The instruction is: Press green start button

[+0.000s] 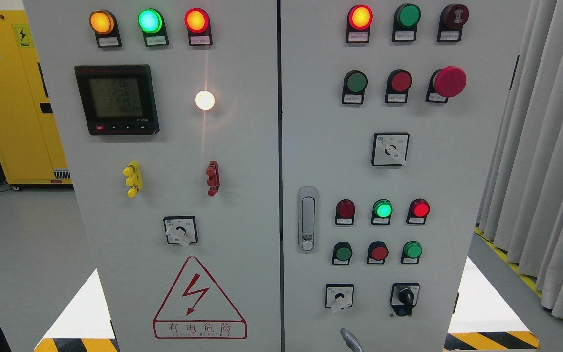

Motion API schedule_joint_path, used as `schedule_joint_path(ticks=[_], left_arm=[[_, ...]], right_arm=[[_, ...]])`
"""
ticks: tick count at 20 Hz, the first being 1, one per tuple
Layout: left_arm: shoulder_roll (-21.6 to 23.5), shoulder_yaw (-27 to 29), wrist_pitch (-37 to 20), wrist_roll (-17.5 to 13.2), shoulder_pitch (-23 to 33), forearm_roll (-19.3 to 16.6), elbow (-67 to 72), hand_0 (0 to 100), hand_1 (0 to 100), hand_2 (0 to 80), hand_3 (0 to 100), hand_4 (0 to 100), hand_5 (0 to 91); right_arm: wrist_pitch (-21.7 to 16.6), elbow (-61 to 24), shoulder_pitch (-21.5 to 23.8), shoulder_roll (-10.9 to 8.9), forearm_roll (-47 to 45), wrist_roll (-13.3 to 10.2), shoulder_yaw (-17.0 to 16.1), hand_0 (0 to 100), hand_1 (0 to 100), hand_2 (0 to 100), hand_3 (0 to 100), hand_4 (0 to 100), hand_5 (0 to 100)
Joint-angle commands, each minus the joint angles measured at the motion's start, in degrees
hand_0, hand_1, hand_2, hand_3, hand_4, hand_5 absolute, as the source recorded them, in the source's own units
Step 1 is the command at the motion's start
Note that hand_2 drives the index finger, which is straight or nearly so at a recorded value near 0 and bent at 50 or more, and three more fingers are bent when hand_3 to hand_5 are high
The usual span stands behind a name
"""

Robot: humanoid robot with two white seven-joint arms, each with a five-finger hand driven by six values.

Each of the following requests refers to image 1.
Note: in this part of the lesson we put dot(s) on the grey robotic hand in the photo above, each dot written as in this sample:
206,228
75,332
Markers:
351,341

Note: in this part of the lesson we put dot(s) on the green start push button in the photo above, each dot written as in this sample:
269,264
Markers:
341,254

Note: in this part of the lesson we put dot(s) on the red stop push button lower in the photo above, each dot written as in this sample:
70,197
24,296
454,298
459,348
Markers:
377,253

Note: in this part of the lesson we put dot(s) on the green push button lower right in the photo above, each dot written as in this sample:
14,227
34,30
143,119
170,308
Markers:
411,253

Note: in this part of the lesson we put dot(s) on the green push button upper row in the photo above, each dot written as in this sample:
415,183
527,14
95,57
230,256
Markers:
354,87

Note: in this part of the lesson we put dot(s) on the red push button upper row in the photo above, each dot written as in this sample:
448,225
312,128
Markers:
397,86

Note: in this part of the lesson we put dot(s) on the red emergency stop mushroom button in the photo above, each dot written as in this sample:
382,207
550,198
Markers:
445,83

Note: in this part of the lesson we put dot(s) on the red indicator lamp lower left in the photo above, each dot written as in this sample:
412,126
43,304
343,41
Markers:
345,212

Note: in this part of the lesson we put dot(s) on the red indicator lamp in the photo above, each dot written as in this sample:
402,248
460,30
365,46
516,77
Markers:
418,212
345,212

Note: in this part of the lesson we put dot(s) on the green indicator lamp lower middle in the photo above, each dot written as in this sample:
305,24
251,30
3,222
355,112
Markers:
381,212

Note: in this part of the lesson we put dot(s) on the red indicator lamp lower right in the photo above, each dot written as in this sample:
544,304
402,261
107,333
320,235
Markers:
418,212

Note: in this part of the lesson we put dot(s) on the red electric hazard warning sign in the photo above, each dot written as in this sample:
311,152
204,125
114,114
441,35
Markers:
196,307

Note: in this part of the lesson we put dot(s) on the grey curtain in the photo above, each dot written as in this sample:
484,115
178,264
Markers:
522,206

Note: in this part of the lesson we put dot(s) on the grey right cabinet door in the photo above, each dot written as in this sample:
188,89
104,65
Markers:
328,145

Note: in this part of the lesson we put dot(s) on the grey cabinet door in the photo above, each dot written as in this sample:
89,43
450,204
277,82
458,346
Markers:
238,227
328,145

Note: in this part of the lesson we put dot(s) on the white lit indicator lamp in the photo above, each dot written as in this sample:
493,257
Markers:
205,100

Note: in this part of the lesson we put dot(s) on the grey left cabinet door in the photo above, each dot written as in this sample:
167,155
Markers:
238,227

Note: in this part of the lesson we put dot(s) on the red lit lamp right door top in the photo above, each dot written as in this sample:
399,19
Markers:
359,21

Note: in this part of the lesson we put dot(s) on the green unlit lamp top right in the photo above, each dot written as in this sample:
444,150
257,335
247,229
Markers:
405,23

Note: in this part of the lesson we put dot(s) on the black digital power meter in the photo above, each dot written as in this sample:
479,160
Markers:
118,99

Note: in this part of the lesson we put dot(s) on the dark red buzzer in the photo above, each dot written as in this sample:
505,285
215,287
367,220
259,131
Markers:
452,20

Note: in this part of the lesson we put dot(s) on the red lit indicator lamp left door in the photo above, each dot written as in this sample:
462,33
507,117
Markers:
198,27

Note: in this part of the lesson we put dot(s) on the green lit indicator lamp top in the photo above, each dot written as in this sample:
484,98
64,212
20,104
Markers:
152,25

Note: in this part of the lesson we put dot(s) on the amber indicator lamp top left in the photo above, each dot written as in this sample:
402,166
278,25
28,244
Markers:
105,27

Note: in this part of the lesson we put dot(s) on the yellow safety cabinet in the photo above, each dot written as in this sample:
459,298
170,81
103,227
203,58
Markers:
30,148

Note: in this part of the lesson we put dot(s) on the lower left rotary selector switch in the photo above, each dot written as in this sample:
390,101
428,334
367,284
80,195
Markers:
339,297

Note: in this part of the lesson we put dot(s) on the black key selector switch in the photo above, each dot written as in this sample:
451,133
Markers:
404,297

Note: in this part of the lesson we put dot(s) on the grey door handle lock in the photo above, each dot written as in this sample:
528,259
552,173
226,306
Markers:
308,200

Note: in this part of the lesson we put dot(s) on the upper right rotary selector switch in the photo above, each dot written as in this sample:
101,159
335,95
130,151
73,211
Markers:
390,149

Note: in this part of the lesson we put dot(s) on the left door rotary selector switch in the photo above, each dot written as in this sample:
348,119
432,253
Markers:
180,230

